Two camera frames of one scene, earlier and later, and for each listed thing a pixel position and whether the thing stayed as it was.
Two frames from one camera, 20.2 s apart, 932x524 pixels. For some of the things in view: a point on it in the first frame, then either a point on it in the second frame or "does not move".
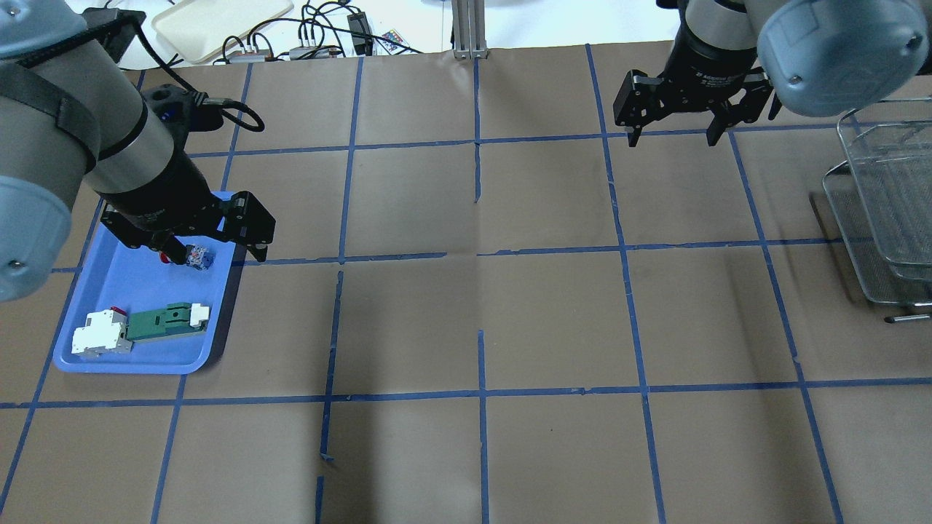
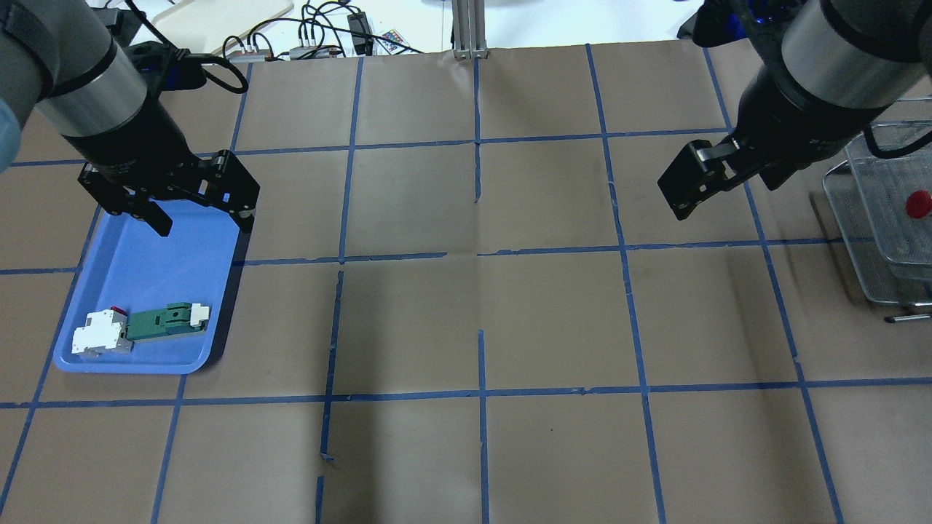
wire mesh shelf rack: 882,199 does not move
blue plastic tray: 116,275 does not move
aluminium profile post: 469,29 does not move
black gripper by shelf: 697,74 to 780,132
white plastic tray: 194,29 does not move
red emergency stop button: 196,256 to 919,204
